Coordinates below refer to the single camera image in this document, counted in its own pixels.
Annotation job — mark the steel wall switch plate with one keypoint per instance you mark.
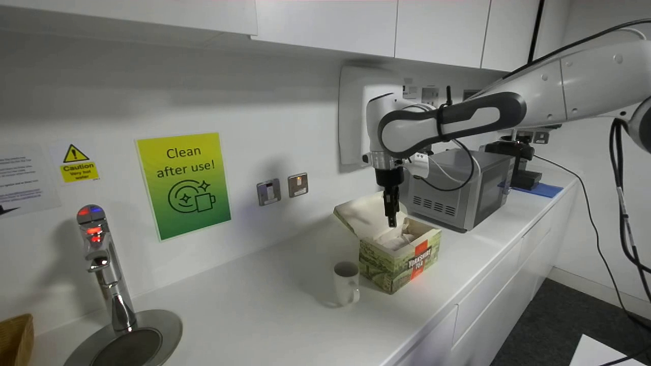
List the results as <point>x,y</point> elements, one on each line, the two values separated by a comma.
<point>268,192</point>
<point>298,185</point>

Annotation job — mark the white paper notice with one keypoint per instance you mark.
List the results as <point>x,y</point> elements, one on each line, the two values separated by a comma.
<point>23,180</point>

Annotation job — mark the round steel drip tray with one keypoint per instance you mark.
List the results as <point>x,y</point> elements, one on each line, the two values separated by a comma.
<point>152,340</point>

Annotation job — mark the green cardboard tea box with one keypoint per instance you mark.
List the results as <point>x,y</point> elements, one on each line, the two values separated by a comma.
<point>402,267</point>

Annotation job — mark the wicker basket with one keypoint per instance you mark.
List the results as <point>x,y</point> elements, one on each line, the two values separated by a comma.
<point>15,341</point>

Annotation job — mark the chrome hot water tap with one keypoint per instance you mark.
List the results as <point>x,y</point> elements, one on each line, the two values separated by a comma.
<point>104,262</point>

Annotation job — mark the silver microwave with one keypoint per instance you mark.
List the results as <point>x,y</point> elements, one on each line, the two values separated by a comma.
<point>452,201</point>

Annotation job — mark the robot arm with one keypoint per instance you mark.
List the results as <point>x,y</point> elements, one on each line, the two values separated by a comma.
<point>585,81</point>

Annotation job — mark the white ceramic mug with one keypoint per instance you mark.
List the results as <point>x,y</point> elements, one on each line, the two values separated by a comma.
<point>347,287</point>

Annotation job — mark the green and yellow wall sign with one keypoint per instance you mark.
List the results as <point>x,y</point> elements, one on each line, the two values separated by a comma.
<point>184,185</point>

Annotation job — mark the microwave door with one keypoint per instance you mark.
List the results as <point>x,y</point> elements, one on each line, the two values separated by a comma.
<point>492,195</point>

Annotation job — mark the yellow caution sticker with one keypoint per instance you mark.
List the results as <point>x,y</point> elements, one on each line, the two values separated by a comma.
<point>79,170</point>

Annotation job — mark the row of white wall cabinets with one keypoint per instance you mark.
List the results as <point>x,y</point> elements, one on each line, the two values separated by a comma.
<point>325,23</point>

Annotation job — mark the row of wall sockets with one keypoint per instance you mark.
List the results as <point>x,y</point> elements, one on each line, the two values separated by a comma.
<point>430,94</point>

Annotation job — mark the heap of white tea bags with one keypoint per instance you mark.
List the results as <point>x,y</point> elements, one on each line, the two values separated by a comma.
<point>394,238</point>

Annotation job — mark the camera on mount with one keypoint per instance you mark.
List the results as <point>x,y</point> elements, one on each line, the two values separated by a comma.
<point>519,160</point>

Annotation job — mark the blue cloth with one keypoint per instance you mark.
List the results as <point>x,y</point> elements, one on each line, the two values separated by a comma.
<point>546,189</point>

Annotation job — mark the white drawer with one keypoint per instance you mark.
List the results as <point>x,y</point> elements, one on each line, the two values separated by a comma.
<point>488,300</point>
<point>549,239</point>
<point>430,343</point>

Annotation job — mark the white board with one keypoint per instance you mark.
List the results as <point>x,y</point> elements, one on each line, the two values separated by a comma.
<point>602,353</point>

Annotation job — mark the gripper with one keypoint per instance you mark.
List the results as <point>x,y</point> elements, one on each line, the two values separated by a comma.
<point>389,177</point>

